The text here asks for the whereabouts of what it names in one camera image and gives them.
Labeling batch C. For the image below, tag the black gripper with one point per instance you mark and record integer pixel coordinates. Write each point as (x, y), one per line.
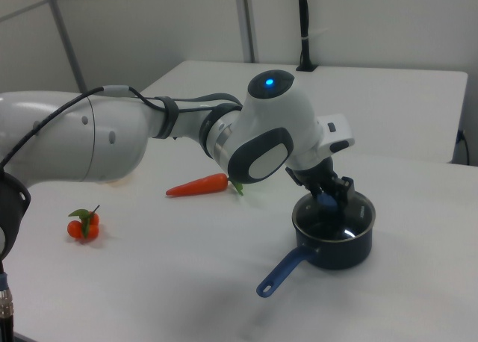
(315, 174)

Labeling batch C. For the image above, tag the glass lid with blue knob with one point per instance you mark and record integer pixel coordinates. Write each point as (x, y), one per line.
(354, 217)

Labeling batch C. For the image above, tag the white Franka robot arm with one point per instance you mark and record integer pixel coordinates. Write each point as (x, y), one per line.
(112, 140)

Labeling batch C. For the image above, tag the dark blue saucepan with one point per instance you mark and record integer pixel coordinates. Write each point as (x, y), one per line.
(336, 254)

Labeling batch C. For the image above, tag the orange toy carrot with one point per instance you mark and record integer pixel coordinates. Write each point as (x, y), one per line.
(201, 185)

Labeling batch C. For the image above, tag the black pole with base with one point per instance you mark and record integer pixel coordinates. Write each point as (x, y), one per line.
(306, 32)

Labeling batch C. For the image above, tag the toy tomato cluster with leaves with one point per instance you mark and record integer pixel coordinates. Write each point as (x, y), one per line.
(84, 225)

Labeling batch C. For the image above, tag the grey metal frame post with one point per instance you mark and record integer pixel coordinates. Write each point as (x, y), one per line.
(247, 21)
(69, 51)

